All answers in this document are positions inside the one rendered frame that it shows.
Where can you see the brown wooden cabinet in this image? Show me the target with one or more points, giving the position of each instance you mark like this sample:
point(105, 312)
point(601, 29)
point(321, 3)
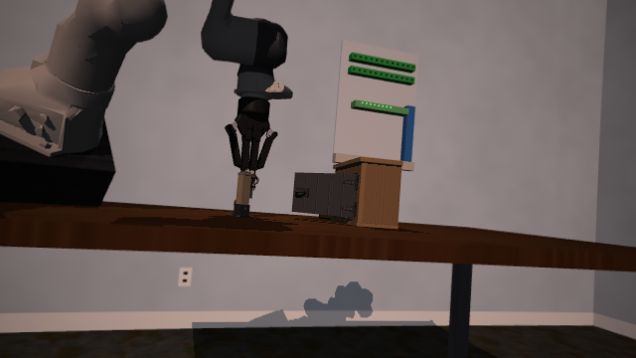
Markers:
point(363, 192)

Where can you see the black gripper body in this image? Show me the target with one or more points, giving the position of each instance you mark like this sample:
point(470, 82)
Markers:
point(255, 110)

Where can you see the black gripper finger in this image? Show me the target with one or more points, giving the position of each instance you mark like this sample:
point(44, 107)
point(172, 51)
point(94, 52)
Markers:
point(255, 164)
point(242, 163)

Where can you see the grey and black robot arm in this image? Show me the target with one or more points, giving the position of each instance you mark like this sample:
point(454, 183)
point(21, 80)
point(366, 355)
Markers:
point(58, 104)

